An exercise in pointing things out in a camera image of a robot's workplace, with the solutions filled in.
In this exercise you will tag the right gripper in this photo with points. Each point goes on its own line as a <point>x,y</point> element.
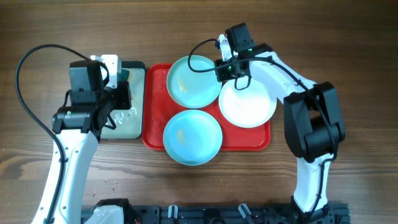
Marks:
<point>222,75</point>

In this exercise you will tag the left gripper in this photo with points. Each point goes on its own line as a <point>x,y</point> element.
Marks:
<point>123,89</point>

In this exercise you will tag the green yellow sponge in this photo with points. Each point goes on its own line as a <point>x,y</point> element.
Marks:
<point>124,75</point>

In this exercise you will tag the white plate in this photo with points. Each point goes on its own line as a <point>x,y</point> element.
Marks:
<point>246,103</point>

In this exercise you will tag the mint green plate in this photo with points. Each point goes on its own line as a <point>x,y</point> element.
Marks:
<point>191,89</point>

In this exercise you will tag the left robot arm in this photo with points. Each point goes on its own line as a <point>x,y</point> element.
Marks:
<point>76,132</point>

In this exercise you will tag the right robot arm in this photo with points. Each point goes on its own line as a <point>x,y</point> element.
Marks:
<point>313,124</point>

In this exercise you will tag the black water tray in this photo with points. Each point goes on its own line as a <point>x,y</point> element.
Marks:
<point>129,122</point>

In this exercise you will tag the red plastic tray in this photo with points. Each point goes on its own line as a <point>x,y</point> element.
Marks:
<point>159,108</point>

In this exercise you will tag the light blue plate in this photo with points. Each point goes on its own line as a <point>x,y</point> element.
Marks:
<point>192,137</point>

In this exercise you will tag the black mounting rail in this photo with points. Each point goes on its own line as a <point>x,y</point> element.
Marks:
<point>268,214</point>

